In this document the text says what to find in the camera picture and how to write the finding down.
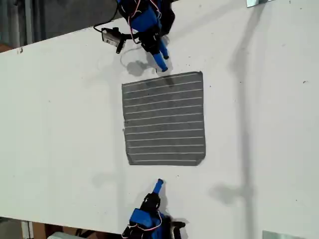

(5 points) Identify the grey striped square towel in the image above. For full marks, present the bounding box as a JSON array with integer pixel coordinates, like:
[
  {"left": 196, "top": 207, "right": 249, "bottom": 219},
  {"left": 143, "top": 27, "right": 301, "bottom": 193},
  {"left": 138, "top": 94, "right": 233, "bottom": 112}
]
[{"left": 121, "top": 71, "right": 207, "bottom": 167}]

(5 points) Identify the white container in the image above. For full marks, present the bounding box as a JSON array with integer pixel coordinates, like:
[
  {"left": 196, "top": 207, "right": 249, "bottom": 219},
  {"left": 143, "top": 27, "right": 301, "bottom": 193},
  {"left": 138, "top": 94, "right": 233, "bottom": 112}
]
[{"left": 48, "top": 231, "right": 78, "bottom": 239}]

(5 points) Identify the white table leg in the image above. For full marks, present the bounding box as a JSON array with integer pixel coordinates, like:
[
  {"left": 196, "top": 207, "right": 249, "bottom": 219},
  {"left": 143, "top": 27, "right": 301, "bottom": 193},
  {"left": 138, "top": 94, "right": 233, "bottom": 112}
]
[{"left": 20, "top": 220, "right": 34, "bottom": 239}]

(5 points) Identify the camera black cable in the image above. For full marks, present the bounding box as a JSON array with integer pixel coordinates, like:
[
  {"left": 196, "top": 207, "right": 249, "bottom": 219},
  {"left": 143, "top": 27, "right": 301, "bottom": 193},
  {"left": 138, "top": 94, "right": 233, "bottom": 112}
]
[{"left": 93, "top": 0, "right": 120, "bottom": 33}]

